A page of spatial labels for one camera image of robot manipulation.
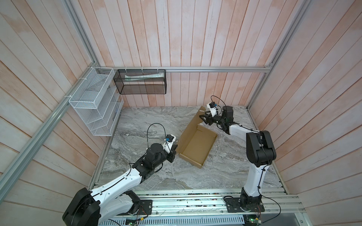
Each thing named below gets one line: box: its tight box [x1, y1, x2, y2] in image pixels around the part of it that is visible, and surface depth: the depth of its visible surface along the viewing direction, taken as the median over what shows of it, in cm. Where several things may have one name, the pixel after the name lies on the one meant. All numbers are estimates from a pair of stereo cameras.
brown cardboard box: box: [177, 105, 218, 169], surface depth 98 cm
